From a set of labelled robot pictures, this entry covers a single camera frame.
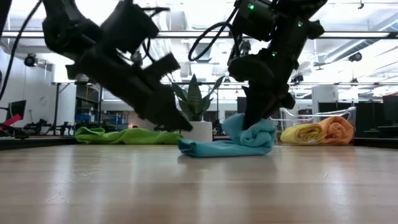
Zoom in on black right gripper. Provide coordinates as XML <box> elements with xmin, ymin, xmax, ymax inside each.
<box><xmin>241</xmin><ymin>20</ymin><xmax>326</xmax><ymax>131</ymax></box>

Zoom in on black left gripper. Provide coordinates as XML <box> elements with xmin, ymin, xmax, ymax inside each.
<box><xmin>65</xmin><ymin>46</ymin><xmax>193</xmax><ymax>132</ymax></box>

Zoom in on green microfiber towel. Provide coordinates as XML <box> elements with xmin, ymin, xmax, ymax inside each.
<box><xmin>74</xmin><ymin>126</ymin><xmax>184</xmax><ymax>146</ymax></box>

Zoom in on yellow microfiber towel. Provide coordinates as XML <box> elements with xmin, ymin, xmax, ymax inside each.
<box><xmin>279</xmin><ymin>123</ymin><xmax>327</xmax><ymax>146</ymax></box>

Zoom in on clear plastic basket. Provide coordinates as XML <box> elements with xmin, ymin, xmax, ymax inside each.
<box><xmin>269</xmin><ymin>105</ymin><xmax>358</xmax><ymax>147</ymax></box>

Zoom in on blue microfiber towel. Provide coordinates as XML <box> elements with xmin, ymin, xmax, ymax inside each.
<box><xmin>177</xmin><ymin>113</ymin><xmax>277</xmax><ymax>159</ymax></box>

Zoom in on orange microfiber towel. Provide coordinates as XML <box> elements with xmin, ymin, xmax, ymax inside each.
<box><xmin>318</xmin><ymin>116</ymin><xmax>355</xmax><ymax>146</ymax></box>

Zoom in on wide black monitor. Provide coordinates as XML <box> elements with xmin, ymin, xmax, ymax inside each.
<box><xmin>236</xmin><ymin>96</ymin><xmax>248</xmax><ymax>114</ymax></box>

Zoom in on potted plant in white pot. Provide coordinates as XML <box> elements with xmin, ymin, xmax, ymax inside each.
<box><xmin>170</xmin><ymin>73</ymin><xmax>226</xmax><ymax>143</ymax></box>

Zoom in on black shelving unit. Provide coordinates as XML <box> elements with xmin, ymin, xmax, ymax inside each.
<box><xmin>74</xmin><ymin>83</ymin><xmax>104</xmax><ymax>123</ymax></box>

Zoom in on black background cabinets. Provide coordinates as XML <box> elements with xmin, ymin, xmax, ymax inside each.
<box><xmin>318</xmin><ymin>95</ymin><xmax>398</xmax><ymax>138</ymax></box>

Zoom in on black overhead light bar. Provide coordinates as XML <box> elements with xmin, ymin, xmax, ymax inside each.
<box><xmin>0</xmin><ymin>30</ymin><xmax>398</xmax><ymax>40</ymax></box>

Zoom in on black background equipment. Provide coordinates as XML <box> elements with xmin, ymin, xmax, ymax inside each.
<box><xmin>23</xmin><ymin>117</ymin><xmax>75</xmax><ymax>136</ymax></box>

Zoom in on small black tilted monitor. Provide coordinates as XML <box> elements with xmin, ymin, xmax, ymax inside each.
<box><xmin>6</xmin><ymin>99</ymin><xmax>27</xmax><ymax>121</ymax></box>

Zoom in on red flat object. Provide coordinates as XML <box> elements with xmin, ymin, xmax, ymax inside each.
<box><xmin>0</xmin><ymin>113</ymin><xmax>22</xmax><ymax>127</ymax></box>

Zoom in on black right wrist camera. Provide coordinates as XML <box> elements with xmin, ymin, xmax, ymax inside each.
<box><xmin>228</xmin><ymin>55</ymin><xmax>274</xmax><ymax>83</ymax></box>

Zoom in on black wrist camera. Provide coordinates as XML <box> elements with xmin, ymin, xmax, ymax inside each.
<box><xmin>144</xmin><ymin>52</ymin><xmax>182</xmax><ymax>82</ymax></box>
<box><xmin>228</xmin><ymin>55</ymin><xmax>274</xmax><ymax>83</ymax></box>

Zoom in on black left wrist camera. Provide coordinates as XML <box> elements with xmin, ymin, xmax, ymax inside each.
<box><xmin>144</xmin><ymin>52</ymin><xmax>182</xmax><ymax>82</ymax></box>

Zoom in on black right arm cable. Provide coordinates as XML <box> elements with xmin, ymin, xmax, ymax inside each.
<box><xmin>188</xmin><ymin>0</ymin><xmax>246</xmax><ymax>62</ymax></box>

